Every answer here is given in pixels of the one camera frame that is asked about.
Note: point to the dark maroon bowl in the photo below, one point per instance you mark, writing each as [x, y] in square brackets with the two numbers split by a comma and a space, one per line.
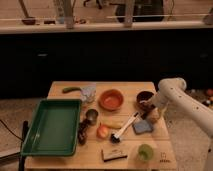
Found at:
[141, 101]

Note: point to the blue sponge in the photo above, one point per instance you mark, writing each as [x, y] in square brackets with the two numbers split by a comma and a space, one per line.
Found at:
[142, 126]

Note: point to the green cucumber toy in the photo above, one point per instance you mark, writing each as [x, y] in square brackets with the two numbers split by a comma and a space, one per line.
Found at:
[70, 89]

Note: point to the white handled dish brush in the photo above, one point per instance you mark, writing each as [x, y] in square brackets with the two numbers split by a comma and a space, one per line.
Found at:
[115, 137]

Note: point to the green plastic tray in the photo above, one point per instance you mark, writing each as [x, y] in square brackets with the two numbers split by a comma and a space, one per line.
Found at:
[54, 128]

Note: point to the orange bowl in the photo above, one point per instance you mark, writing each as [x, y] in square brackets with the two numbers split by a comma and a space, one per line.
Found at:
[111, 100]

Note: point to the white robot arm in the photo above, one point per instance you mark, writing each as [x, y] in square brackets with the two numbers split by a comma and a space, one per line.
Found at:
[173, 90]

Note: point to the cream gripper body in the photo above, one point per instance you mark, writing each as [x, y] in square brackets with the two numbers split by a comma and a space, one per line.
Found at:
[155, 115]

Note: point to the yellow banana toy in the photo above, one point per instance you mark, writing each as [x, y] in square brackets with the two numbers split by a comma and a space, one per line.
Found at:
[113, 124]

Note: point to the dark brown bottle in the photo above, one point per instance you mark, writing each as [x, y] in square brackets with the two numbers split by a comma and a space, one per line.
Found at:
[82, 135]

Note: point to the green translucent cup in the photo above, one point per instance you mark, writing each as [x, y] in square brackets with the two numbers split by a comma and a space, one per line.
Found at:
[145, 152]

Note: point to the clear plastic cup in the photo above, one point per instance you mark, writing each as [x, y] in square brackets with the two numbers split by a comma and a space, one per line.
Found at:
[88, 93]

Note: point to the small metal cup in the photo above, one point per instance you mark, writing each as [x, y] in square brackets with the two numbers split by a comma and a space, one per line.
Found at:
[92, 115]

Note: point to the wooden block with black base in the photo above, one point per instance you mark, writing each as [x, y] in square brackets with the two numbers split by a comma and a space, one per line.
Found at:
[113, 154]

